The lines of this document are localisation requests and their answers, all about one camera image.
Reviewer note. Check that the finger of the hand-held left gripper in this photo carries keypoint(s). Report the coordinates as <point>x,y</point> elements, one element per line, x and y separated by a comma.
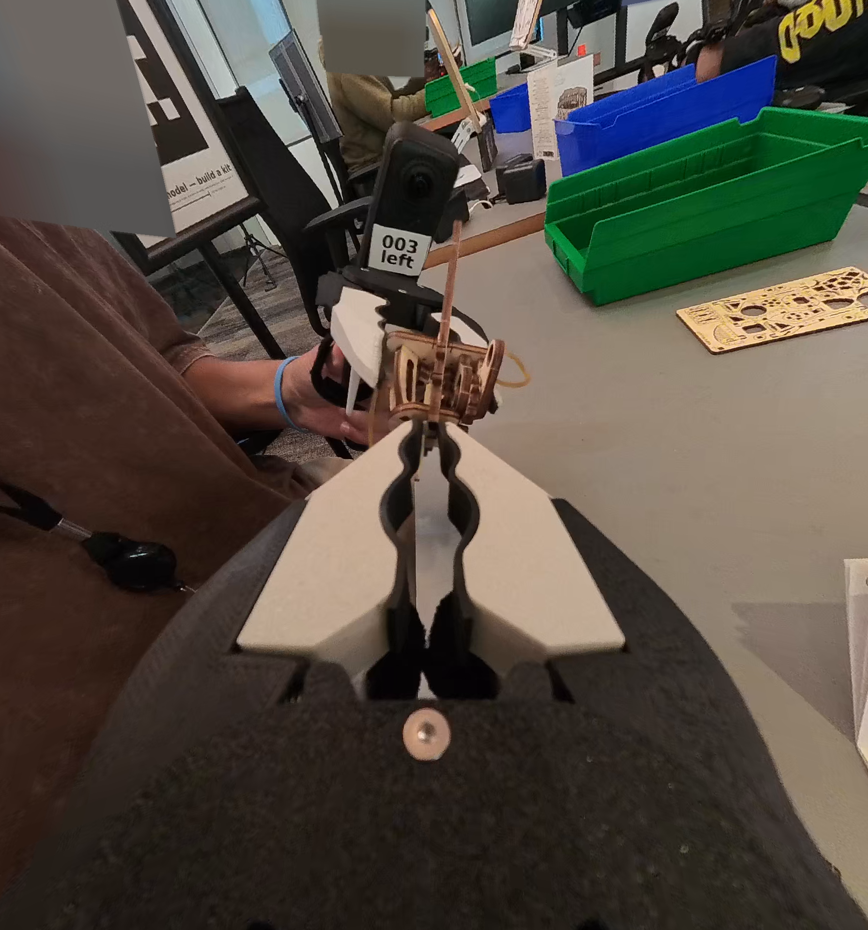
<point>358,327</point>
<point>470,334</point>

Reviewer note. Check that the black poster easel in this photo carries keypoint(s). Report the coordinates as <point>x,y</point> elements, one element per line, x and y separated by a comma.
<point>216,269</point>

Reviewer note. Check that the blue wristband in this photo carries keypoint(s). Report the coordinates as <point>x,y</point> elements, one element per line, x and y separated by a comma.
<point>280,392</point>

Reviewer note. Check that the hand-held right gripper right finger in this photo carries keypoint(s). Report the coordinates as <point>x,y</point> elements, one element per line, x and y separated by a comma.
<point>543,574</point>

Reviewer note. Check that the wooden model assembly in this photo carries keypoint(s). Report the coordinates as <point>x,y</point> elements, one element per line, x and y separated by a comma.
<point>412,378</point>

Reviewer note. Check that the computer monitor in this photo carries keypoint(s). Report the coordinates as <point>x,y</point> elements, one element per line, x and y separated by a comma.
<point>485,22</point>

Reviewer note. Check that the black box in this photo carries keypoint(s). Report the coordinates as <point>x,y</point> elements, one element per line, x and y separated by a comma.
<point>521,181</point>
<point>470,200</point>

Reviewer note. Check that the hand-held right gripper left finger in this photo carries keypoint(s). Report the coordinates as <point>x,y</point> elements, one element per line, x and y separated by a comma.
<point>318,574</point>

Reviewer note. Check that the small blue plastic bin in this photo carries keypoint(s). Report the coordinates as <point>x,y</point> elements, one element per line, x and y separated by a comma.
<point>510,109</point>

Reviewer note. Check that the large blue plastic bin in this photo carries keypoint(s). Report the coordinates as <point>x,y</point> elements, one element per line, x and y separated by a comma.
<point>659,123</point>

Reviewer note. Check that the large green plastic bin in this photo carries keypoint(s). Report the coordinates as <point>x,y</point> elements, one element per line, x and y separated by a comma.
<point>695,240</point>

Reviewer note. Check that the black office chair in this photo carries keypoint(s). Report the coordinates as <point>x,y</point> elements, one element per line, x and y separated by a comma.
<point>289,189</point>

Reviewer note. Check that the tan rubber band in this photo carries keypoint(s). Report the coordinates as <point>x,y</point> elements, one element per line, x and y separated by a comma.
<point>531,375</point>

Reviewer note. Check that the standing printed leaflet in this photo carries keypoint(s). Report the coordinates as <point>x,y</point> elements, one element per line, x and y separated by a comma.
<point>550,109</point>

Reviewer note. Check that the small green plastic bin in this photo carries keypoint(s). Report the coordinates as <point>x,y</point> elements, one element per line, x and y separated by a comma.
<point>470,80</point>

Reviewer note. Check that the laser-cut wooden parts sheet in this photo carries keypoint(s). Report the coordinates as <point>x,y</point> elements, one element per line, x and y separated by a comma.
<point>703,320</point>

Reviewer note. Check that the person's left hand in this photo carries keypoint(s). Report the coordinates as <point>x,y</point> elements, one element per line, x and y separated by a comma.
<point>299,407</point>

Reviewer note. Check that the black and white marker poster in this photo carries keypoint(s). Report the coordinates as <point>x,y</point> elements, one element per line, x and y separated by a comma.
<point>180,94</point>

